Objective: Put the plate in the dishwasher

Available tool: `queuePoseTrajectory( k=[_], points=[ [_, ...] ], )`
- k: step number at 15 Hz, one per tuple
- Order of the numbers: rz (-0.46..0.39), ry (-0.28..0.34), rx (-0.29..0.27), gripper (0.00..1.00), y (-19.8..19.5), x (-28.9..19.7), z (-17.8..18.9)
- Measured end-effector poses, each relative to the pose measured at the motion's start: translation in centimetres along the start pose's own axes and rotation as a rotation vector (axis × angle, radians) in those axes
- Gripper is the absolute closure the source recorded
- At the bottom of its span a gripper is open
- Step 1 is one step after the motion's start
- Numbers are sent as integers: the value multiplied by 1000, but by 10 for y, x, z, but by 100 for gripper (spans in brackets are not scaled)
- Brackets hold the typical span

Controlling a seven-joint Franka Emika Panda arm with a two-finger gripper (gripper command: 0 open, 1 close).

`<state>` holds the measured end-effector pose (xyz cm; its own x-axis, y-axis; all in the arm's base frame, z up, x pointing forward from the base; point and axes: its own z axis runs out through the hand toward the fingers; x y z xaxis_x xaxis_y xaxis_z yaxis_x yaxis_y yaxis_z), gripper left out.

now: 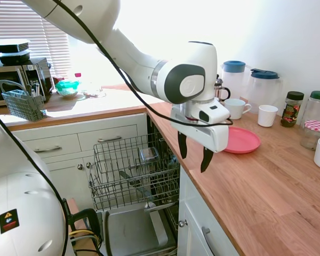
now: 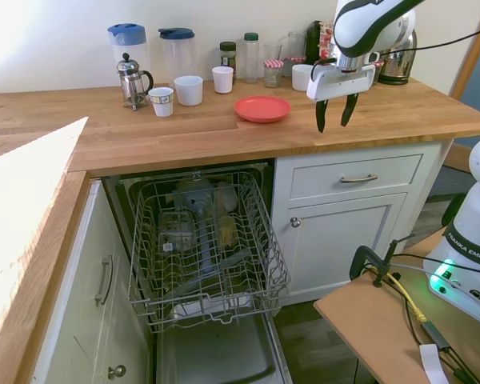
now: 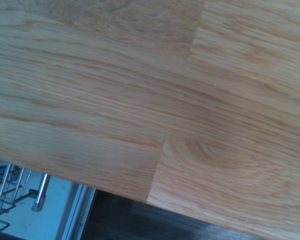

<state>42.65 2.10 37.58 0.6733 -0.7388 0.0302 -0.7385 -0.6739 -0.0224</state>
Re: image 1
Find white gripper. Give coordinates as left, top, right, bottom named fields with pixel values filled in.
left=170, top=103, right=230, bottom=174

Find pink round plate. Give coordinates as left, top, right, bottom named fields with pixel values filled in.
left=223, top=126, right=262, bottom=155

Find steel dishwasher door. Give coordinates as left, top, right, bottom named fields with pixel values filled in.
left=103, top=204, right=178, bottom=256

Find grey dishwasher cutlery basket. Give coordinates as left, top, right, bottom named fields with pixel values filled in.
left=0, top=79, right=47, bottom=123

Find clear container in rack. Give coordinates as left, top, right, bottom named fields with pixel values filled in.
left=139, top=147, right=160, bottom=163

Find large white mug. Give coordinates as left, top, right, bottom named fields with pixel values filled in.
left=223, top=98, right=253, bottom=121

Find glass french press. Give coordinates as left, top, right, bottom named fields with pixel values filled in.
left=214, top=74, right=231, bottom=102

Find small white cup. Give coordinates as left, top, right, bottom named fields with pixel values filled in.
left=257, top=104, right=279, bottom=127

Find clear pitcher round blue lid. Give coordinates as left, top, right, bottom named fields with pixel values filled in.
left=219, top=60, right=253, bottom=101

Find clear pitcher spouted blue lid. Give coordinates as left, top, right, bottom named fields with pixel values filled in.
left=245, top=68, right=284, bottom=115

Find spice jar black lid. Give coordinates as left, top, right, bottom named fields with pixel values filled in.
left=280, top=91, right=305, bottom=129

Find clear glass bowl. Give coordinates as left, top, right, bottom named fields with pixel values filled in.
left=81, top=87, right=108, bottom=100

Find glass jar checkered pink lid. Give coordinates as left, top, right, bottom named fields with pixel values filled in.
left=299, top=119, right=320, bottom=151

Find white cabinet with round knob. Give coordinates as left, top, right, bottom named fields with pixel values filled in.
left=44, top=157, right=97, bottom=211

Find black clamp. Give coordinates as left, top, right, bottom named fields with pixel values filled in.
left=68, top=209, right=102, bottom=256

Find clear jar green lid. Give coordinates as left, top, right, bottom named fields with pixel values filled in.
left=299, top=90, right=320, bottom=129

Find food container green lid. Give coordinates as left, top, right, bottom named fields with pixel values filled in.
left=54, top=79, right=81, bottom=100

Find black steel microwave oven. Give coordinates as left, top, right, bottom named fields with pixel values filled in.
left=0, top=57, right=55, bottom=108

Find black food container clear lid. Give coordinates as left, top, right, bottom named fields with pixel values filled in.
left=0, top=50, right=32, bottom=66
left=0, top=38, right=31, bottom=54

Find white window blinds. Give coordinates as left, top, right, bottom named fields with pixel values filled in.
left=0, top=2, right=71, bottom=81

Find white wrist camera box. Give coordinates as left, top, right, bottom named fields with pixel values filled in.
left=189, top=97, right=230, bottom=126

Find wire dishwasher rack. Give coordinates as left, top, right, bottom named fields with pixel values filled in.
left=88, top=133, right=181, bottom=212

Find white cabinet knob and handle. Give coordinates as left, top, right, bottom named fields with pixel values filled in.
left=177, top=166, right=239, bottom=256

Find white drawer with bar handle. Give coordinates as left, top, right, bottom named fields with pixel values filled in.
left=77, top=123, right=139, bottom=150
left=14, top=133, right=81, bottom=159

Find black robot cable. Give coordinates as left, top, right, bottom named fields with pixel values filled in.
left=0, top=0, right=234, bottom=256

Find yellow cable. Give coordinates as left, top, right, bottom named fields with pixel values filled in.
left=69, top=229, right=101, bottom=247

